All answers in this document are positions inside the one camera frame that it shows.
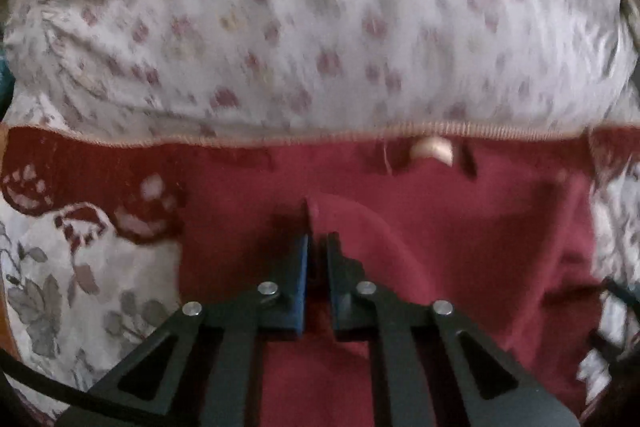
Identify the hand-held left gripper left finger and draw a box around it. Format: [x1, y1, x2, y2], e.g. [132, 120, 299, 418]
[56, 233, 314, 427]

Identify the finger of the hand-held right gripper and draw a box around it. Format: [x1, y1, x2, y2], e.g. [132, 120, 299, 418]
[588, 332, 640, 370]
[601, 277, 640, 305]

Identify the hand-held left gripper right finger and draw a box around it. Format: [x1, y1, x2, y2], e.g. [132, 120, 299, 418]
[325, 232, 582, 427]

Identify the dark red garment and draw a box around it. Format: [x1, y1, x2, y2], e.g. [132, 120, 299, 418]
[176, 138, 610, 427]

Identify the small cream object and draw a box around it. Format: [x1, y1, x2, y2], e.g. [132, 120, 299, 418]
[409, 137, 457, 166]

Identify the dark red cloth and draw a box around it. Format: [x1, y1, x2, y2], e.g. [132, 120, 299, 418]
[0, 123, 640, 424]

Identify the white floral pillow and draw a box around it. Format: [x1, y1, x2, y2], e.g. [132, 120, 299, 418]
[2, 0, 640, 146]

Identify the black cable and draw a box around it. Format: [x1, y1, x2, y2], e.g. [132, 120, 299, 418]
[0, 347, 103, 410]

